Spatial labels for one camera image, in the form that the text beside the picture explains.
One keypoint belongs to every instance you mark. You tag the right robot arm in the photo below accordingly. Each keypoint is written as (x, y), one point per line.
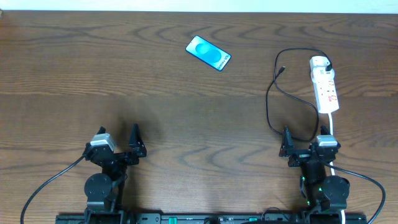
(326, 194)

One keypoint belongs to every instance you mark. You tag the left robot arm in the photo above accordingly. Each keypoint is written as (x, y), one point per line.
(104, 190)

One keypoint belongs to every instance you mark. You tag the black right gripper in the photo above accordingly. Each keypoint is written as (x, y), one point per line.
(305, 156)

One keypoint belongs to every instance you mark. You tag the white power strip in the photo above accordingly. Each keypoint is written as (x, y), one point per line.
(325, 93)

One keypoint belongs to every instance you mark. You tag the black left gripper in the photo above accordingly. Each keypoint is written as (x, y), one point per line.
(119, 157)

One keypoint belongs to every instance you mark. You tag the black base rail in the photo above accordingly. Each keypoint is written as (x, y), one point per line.
(156, 218)

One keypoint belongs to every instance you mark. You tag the white charger adapter plug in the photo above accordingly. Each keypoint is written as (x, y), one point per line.
(320, 75)

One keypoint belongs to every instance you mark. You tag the blue Galaxy smartphone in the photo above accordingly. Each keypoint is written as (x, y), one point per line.
(208, 53)

